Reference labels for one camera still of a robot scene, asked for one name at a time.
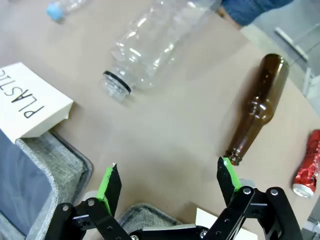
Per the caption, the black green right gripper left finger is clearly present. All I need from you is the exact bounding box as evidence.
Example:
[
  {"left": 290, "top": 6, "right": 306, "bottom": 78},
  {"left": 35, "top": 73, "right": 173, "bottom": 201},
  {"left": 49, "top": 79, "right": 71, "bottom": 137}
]
[{"left": 49, "top": 162, "right": 131, "bottom": 240}]

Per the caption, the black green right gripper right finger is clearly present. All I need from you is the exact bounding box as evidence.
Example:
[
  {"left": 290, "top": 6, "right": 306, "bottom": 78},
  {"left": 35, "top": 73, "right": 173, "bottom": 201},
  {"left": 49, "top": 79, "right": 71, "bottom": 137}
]
[{"left": 199, "top": 156, "right": 304, "bottom": 240}]

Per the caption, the crushed red can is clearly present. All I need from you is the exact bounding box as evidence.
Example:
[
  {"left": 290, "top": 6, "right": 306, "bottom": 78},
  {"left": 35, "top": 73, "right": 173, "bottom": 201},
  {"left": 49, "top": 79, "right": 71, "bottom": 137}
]
[{"left": 292, "top": 129, "right": 320, "bottom": 199}]

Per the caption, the brown glass bottle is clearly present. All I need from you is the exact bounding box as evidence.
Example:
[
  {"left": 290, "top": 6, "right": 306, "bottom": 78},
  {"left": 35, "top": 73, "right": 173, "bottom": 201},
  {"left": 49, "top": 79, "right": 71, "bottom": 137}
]
[{"left": 224, "top": 53, "right": 290, "bottom": 167}]

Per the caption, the large clear plastic bottle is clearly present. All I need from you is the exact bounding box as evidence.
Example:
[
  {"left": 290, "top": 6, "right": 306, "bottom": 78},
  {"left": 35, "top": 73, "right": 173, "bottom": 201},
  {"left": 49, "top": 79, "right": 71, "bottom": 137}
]
[{"left": 101, "top": 0, "right": 216, "bottom": 103}]

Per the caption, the small bottle with blue cap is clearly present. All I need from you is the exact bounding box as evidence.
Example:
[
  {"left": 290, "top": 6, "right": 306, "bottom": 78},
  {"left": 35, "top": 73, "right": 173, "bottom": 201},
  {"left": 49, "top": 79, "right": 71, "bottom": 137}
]
[{"left": 45, "top": 0, "right": 91, "bottom": 22}]

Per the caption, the grey felt can basket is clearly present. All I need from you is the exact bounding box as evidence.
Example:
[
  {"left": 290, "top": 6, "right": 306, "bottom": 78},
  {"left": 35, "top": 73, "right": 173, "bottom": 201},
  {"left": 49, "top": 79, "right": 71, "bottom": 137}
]
[{"left": 116, "top": 202, "right": 185, "bottom": 227}]

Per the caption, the grey felt plastic basket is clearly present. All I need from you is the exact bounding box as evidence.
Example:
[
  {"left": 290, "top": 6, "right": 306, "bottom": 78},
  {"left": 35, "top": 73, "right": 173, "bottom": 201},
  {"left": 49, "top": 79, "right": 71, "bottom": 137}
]
[{"left": 0, "top": 129, "right": 94, "bottom": 240}]

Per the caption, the small white PLASTIC tent card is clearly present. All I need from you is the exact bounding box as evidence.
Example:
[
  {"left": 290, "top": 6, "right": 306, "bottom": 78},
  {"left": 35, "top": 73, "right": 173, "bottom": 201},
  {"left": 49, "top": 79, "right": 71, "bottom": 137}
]
[{"left": 0, "top": 62, "right": 75, "bottom": 145}]

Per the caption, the white desk with metal legs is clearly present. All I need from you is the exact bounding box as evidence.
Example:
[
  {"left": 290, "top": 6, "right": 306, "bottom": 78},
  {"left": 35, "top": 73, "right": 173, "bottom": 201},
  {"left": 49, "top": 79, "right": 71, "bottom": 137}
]
[{"left": 273, "top": 24, "right": 320, "bottom": 101}]

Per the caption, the person in denim shirt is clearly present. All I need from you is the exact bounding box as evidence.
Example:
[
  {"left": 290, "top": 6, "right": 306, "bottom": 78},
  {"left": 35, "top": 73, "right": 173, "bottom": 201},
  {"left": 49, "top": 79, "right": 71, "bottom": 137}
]
[{"left": 216, "top": 0, "right": 295, "bottom": 27}]

